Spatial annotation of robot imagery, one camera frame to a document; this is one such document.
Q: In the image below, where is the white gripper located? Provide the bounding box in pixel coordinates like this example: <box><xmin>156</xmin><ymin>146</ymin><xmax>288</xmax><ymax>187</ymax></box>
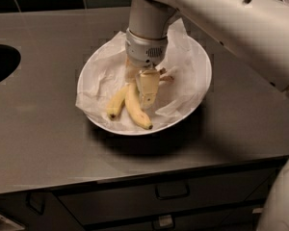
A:
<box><xmin>124</xmin><ymin>30</ymin><xmax>168</xmax><ymax>110</ymax></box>

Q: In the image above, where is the yellow banana with green stem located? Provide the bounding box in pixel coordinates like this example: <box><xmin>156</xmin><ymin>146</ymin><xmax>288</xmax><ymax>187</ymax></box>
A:
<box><xmin>125</xmin><ymin>68</ymin><xmax>166</xmax><ymax>130</ymax></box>

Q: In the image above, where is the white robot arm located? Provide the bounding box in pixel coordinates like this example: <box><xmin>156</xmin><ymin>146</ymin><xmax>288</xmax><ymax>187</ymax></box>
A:
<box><xmin>126</xmin><ymin>0</ymin><xmax>289</xmax><ymax>98</ymax></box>

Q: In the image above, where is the smaller yellow banana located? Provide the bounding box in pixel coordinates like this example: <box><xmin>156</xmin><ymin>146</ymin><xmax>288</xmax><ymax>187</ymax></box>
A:
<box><xmin>106</xmin><ymin>85</ymin><xmax>129</xmax><ymax>120</ymax></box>

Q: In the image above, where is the white crumpled paper liner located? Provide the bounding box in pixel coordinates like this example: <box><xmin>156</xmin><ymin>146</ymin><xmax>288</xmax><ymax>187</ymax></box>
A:
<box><xmin>74</xmin><ymin>17</ymin><xmax>200</xmax><ymax>129</ymax></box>

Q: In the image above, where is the dark left cabinet door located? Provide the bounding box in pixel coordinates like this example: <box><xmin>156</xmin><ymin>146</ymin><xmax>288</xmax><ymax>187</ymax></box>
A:
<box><xmin>0</xmin><ymin>192</ymin><xmax>85</xmax><ymax>231</ymax></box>

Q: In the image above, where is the lower cabinet drawer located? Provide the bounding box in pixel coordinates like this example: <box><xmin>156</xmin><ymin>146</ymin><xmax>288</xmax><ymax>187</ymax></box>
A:
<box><xmin>84</xmin><ymin>199</ymin><xmax>264</xmax><ymax>231</ymax></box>

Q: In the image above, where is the dark cabinet drawer with handle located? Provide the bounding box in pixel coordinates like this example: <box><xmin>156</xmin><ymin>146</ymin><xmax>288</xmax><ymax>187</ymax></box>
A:
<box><xmin>54</xmin><ymin>160</ymin><xmax>280</xmax><ymax>230</ymax></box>

